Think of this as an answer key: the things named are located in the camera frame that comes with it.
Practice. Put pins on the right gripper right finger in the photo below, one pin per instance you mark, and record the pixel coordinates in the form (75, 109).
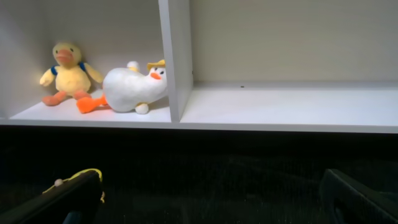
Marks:
(357, 202)

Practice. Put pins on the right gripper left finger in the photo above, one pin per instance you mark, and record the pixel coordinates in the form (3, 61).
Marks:
(68, 202)

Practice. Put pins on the yellow rattle drum toy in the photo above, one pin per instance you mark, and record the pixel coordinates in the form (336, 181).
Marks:
(90, 170)

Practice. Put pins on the white shelf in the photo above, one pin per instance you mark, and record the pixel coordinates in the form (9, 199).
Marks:
(280, 105)

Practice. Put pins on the white plush duck yellow hat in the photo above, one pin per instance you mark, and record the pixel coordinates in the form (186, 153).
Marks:
(130, 88)

